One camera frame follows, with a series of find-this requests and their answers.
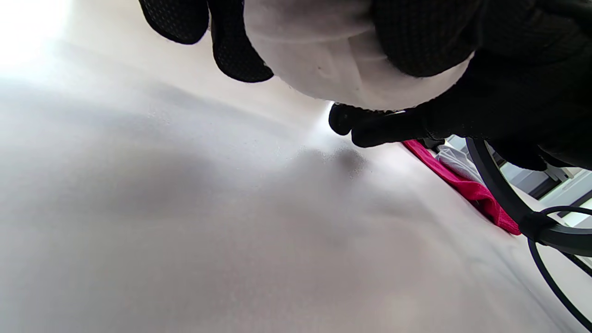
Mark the person's right hand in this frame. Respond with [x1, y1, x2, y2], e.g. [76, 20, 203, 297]
[328, 0, 592, 172]

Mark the person's left hand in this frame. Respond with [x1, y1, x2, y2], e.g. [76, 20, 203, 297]
[139, 0, 481, 83]

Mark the light blue sock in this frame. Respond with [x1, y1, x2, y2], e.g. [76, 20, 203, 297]
[435, 145, 484, 183]

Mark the pink sock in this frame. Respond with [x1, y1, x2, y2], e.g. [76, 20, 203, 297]
[402, 140, 521, 235]

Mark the grey white tracking controller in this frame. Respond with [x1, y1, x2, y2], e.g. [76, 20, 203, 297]
[465, 138, 592, 257]

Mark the black cable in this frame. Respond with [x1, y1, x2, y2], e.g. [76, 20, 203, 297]
[527, 206, 592, 331]

